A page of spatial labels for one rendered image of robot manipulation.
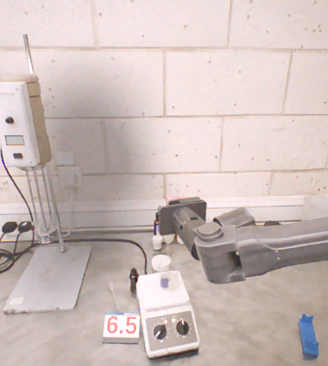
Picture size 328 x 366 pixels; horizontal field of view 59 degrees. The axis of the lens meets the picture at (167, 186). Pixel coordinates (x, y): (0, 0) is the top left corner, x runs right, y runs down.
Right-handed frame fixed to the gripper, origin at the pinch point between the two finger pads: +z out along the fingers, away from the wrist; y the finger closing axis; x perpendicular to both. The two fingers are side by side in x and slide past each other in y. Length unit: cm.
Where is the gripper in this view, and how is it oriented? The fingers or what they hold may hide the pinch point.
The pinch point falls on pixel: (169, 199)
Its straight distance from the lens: 67.7
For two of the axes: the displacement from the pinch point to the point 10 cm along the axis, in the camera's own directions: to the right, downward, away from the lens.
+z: -3.2, -3.8, 8.7
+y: -9.5, 1.1, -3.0
